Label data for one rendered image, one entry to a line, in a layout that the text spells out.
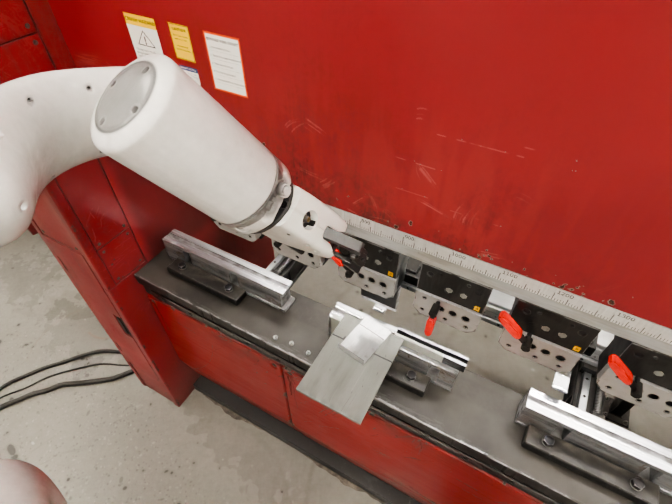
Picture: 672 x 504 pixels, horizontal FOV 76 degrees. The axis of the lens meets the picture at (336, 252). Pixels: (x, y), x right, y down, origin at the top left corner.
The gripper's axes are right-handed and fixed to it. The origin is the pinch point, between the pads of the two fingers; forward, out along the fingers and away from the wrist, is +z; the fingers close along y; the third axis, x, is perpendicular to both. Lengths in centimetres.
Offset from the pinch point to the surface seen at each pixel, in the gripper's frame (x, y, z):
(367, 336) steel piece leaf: 7, 20, 63
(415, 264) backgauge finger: -18, 19, 75
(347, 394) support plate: 22, 15, 55
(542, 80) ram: -31.9, -16.5, 5.7
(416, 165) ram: -22.8, 2.3, 17.8
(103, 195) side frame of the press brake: 0, 97, 23
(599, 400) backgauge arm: -2, -36, 99
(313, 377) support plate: 22, 24, 53
